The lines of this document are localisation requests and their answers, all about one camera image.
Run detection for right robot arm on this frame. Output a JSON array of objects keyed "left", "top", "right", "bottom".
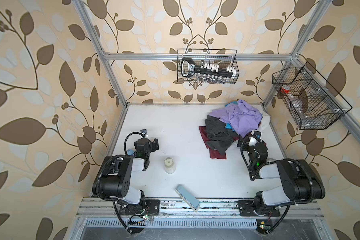
[{"left": 237, "top": 133, "right": 326, "bottom": 235}]

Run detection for light blue sponge block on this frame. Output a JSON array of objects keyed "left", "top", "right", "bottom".
[{"left": 175, "top": 185, "right": 200, "bottom": 212}]

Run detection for maroon cloth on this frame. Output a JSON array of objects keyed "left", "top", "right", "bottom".
[{"left": 198, "top": 125, "right": 228, "bottom": 160}]

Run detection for right wire basket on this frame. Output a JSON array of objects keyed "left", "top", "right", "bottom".
[{"left": 272, "top": 62, "right": 352, "bottom": 130}]

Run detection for wire basket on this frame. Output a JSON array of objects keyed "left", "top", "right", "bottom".
[
  {"left": 177, "top": 48, "right": 240, "bottom": 85},
  {"left": 272, "top": 62, "right": 352, "bottom": 130}
]

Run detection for white cloth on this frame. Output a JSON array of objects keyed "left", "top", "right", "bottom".
[{"left": 258, "top": 113, "right": 271, "bottom": 132}]

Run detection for teal cloth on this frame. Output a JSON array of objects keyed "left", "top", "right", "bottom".
[{"left": 225, "top": 101, "right": 238, "bottom": 132}]

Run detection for back wire basket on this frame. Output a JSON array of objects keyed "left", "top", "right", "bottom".
[{"left": 177, "top": 48, "right": 240, "bottom": 85}]

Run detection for small white lidded jar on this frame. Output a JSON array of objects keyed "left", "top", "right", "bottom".
[{"left": 164, "top": 158, "right": 176, "bottom": 174}]

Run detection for dark grey cloth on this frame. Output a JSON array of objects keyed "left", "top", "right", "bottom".
[{"left": 205, "top": 115, "right": 239, "bottom": 155}]

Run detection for red capped clear bottle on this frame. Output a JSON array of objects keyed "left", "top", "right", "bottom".
[{"left": 281, "top": 85, "right": 309, "bottom": 121}]

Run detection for purple cloth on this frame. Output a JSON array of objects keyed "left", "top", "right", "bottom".
[{"left": 209, "top": 100, "right": 263, "bottom": 137}]

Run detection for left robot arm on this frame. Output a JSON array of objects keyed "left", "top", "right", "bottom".
[{"left": 92, "top": 129, "right": 160, "bottom": 235}]

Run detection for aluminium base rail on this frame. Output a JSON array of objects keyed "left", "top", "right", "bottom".
[{"left": 75, "top": 197, "right": 325, "bottom": 220}]

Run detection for black socket set tool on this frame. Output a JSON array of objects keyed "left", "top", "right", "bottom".
[{"left": 178, "top": 57, "right": 239, "bottom": 79}]

